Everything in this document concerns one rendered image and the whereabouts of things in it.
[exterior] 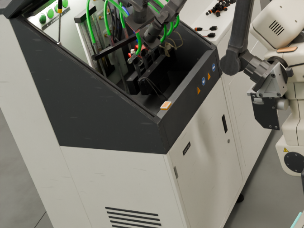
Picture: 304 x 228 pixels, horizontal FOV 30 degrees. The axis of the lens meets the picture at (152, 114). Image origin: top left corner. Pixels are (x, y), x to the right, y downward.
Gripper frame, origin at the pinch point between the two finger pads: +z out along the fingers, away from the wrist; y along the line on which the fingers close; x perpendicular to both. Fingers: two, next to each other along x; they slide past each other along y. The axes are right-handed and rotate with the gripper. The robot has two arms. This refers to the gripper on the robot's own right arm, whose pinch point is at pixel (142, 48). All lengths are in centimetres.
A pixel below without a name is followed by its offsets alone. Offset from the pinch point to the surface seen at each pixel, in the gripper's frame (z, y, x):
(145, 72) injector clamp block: 12.7, -7.5, -2.1
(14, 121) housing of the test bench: 50, 18, 49
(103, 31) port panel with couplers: 26.6, 25.7, -10.0
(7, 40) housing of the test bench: 8, 38, 45
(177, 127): 1.2, -38.1, 14.3
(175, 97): -4.6, -28.0, 8.2
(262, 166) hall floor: 72, -85, -66
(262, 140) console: 67, -73, -75
